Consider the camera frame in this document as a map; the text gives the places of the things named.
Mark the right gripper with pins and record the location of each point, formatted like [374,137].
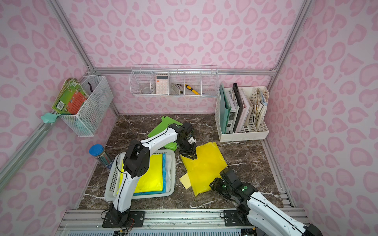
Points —
[220,183]

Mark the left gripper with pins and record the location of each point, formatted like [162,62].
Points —
[187,148]

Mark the golden yellow raincoat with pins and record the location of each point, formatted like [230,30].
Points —
[205,168]

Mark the green raincoat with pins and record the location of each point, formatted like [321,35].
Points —
[163,125]

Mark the blue raincoat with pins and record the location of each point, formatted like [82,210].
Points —
[163,183]

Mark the white raincoat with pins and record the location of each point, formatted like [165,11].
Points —
[168,168]

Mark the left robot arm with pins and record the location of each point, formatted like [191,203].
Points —
[136,162]

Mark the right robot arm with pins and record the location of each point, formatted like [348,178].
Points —
[254,209]

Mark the small tan card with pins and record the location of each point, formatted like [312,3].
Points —
[185,180]

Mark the teal folder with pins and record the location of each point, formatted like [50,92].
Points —
[224,110]

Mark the yellow utility knife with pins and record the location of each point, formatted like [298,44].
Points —
[191,89]

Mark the white desktop file organizer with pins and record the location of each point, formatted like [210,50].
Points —
[247,128]

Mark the black folder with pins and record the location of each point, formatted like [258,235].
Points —
[240,104]

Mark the round metal tin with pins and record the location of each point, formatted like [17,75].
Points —
[146,90]

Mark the white pink calculator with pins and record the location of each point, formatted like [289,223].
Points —
[162,84]

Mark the beige paper stack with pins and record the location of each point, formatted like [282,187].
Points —
[261,108]

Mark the blue lid pen canister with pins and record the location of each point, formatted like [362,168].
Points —
[102,155]

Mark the green red booklet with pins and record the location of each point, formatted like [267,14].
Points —
[71,98]

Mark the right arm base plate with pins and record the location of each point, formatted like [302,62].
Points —
[233,218]

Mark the white wire wall shelf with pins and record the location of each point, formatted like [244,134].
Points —
[205,80]

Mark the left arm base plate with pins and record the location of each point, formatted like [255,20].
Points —
[130,219]

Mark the white mesh wall basket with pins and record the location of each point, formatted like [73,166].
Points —
[91,114]

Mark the mint green wall hook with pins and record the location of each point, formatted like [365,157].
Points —
[49,118]

